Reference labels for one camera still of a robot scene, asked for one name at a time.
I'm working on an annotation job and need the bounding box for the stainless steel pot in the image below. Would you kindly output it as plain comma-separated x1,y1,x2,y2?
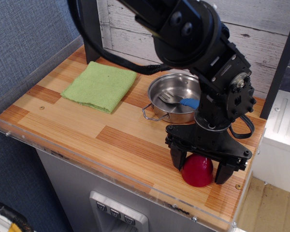
142,73,201,124

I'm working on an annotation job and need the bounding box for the white toy sink counter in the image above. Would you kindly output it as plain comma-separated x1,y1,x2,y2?
252,90,290,192

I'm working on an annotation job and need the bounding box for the black braided cable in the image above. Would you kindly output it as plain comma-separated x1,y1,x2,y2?
0,205,34,232

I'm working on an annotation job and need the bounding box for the grey cabinet with dispenser panel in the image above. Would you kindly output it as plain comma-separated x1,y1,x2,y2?
37,150,211,232

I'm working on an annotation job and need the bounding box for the blue handled metal spatula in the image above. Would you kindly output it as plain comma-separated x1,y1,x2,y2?
158,91,200,110

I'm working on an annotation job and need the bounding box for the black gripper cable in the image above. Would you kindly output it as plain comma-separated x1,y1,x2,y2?
229,114,255,139

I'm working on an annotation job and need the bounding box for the clear acrylic guard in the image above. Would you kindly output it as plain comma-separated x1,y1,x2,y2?
0,33,267,232

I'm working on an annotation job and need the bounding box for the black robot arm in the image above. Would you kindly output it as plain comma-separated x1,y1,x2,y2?
68,0,256,184

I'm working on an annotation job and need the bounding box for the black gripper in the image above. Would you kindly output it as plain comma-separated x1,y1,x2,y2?
166,123,252,185

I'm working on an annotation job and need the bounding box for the black post right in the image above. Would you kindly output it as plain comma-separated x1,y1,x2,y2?
260,32,290,119

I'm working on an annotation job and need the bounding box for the green folded cloth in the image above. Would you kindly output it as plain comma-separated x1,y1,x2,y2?
61,61,137,114

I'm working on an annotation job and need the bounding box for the red toy potato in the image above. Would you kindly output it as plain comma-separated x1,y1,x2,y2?
181,154,213,187

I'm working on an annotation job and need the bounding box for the yellow tape object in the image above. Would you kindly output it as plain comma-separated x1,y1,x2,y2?
8,223,22,232

